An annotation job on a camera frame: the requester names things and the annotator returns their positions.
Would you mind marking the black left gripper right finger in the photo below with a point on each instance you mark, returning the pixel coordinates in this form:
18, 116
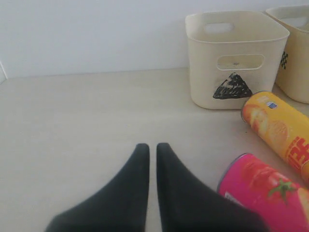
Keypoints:
188, 205

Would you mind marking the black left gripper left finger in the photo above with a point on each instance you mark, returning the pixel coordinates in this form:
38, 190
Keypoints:
120, 206

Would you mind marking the pink chips can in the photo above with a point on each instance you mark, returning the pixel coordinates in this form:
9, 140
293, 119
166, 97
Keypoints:
253, 184

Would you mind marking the yellow chips can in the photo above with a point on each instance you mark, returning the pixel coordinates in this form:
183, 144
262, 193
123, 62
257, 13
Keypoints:
282, 127

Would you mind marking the cream bin triangle mark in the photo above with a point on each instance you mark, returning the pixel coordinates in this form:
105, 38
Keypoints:
232, 55

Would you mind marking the cream bin square mark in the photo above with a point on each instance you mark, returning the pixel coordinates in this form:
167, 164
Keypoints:
293, 73

